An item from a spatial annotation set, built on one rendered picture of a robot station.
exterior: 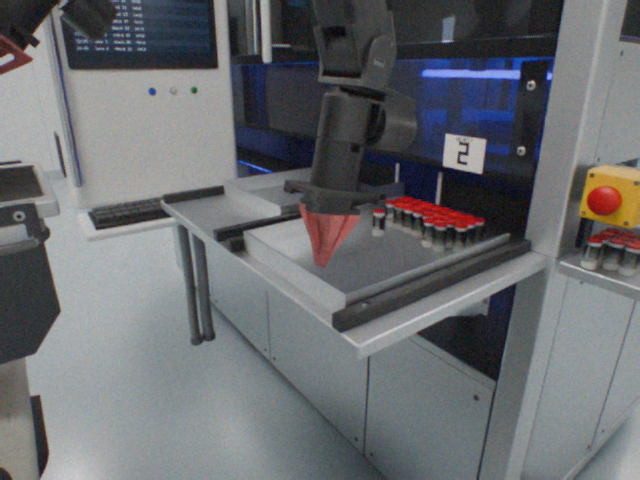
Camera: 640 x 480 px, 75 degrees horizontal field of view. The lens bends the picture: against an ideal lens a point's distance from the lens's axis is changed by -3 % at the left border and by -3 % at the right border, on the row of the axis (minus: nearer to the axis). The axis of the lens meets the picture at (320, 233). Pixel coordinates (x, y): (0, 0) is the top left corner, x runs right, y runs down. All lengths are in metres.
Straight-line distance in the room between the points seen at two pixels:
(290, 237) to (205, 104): 0.73
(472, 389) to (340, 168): 0.62
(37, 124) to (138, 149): 4.56
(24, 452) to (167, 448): 1.04
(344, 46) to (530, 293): 0.52
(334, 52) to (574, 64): 0.36
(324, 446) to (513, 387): 0.83
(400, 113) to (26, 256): 0.43
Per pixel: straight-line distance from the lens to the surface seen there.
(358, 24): 0.48
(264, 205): 0.88
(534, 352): 0.85
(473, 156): 0.81
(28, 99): 5.85
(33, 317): 0.52
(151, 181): 1.36
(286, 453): 1.56
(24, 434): 0.62
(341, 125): 0.49
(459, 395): 1.00
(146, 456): 1.64
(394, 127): 0.53
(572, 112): 0.72
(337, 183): 0.49
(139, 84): 1.33
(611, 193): 0.68
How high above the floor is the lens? 1.16
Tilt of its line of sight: 21 degrees down
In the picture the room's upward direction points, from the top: straight up
